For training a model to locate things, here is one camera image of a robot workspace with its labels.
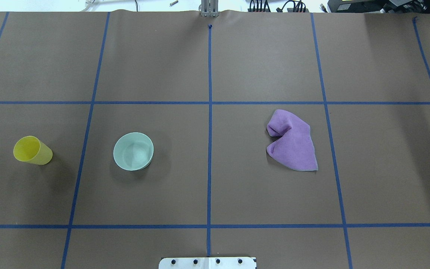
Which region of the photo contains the metal clamp bracket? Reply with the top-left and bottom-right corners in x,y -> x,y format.
199,0 -> 219,18

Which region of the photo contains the yellow plastic cup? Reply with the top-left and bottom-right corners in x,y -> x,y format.
13,136 -> 53,165

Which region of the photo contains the mint green bowl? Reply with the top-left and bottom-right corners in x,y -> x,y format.
113,132 -> 154,171

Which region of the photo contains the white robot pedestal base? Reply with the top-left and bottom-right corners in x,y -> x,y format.
158,257 -> 257,269

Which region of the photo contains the purple cleaning cloth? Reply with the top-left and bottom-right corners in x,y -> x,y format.
266,109 -> 318,171

